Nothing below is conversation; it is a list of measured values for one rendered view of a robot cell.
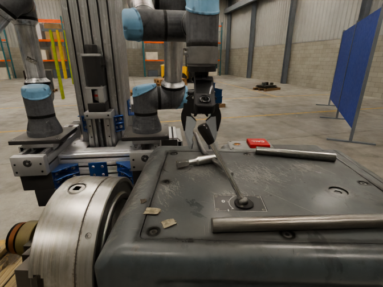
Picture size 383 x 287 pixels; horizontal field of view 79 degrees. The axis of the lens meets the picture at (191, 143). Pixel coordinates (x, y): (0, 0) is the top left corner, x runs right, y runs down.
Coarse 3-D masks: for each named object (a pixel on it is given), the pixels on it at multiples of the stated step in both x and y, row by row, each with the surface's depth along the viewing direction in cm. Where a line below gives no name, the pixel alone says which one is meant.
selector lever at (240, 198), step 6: (216, 150) 42; (216, 156) 42; (222, 162) 42; (222, 168) 42; (228, 174) 42; (234, 186) 42; (240, 192) 42; (240, 198) 42; (246, 198) 43; (240, 204) 42; (246, 204) 42; (252, 204) 42
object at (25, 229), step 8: (16, 224) 58; (24, 224) 57; (32, 224) 57; (16, 232) 56; (24, 232) 56; (32, 232) 56; (8, 240) 55; (16, 240) 55; (24, 240) 55; (8, 248) 55; (16, 248) 55
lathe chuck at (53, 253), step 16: (80, 176) 59; (96, 176) 60; (64, 192) 50; (80, 192) 50; (48, 208) 47; (64, 208) 47; (80, 208) 47; (48, 224) 45; (64, 224) 45; (80, 224) 45; (32, 240) 44; (48, 240) 44; (64, 240) 44; (32, 256) 43; (48, 256) 43; (64, 256) 43; (32, 272) 43; (48, 272) 43; (64, 272) 43
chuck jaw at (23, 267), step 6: (30, 240) 54; (24, 246) 52; (30, 246) 52; (24, 252) 50; (24, 258) 49; (24, 264) 46; (18, 270) 45; (24, 270) 45; (18, 276) 45; (24, 276) 45; (36, 276) 43; (18, 282) 45; (24, 282) 45; (30, 282) 45; (36, 282) 44; (42, 282) 44
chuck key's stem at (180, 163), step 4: (200, 156) 58; (204, 156) 58; (208, 156) 58; (212, 156) 59; (180, 160) 57; (184, 160) 57; (188, 160) 57; (192, 160) 57; (196, 160) 57; (200, 160) 57; (204, 160) 58; (208, 160) 58; (176, 164) 57; (180, 164) 56; (184, 164) 56; (188, 164) 57; (192, 164) 57; (196, 164) 58; (200, 164) 58
